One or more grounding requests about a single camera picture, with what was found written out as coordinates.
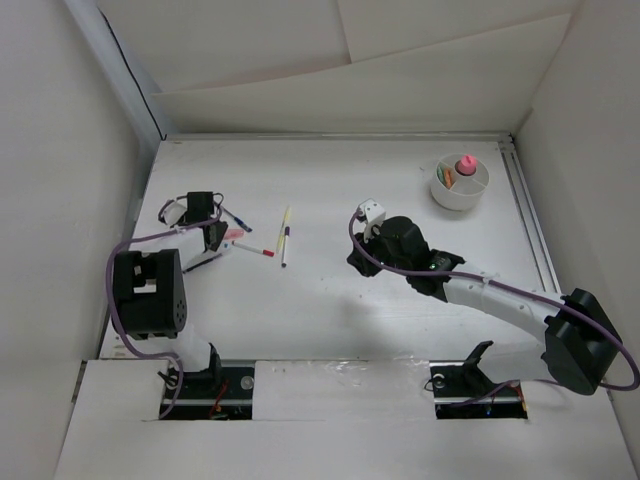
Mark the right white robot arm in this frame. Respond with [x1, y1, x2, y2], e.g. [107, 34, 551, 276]
[347, 211, 627, 397]

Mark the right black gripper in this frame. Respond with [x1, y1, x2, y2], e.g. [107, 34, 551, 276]
[346, 224, 411, 277]

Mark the blue grip ballpoint pen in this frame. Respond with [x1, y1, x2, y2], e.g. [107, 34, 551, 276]
[222, 207, 253, 233]

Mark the dark slim pen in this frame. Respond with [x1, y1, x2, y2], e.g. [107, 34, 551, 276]
[182, 250, 229, 273]

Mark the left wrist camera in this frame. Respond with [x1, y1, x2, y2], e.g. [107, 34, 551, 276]
[158, 200, 187, 228]

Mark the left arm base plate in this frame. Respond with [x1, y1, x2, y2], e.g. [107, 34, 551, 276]
[164, 363, 255, 421]

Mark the purple capped white pen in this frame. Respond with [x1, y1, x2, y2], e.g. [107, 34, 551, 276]
[281, 225, 290, 268]

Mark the white round divided container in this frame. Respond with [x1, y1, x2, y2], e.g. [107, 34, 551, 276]
[430, 154, 490, 212]

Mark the red capped white pen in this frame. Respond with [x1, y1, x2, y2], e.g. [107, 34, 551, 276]
[232, 241, 275, 257]

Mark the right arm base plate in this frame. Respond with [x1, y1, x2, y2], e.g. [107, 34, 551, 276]
[424, 362, 528, 420]

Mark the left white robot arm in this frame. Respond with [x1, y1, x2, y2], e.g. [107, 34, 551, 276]
[112, 191, 230, 397]

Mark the yellow highlighter pen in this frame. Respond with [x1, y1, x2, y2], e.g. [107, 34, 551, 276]
[276, 205, 291, 253]

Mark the pink capped glue bottle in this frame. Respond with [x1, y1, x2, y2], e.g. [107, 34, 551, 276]
[455, 155, 478, 176]

